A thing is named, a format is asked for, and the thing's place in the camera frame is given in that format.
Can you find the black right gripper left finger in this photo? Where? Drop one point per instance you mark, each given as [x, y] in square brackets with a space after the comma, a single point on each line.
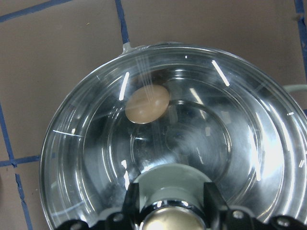
[120, 220]

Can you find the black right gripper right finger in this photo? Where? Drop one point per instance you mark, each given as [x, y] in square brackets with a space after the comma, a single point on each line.
[220, 216]

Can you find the glass pot lid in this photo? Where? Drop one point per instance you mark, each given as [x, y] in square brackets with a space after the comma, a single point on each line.
[256, 154]

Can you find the beige egg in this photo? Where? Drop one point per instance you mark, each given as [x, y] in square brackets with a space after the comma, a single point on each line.
[147, 104]

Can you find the brown paper table cover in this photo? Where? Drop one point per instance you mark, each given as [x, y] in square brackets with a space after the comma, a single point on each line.
[48, 46]

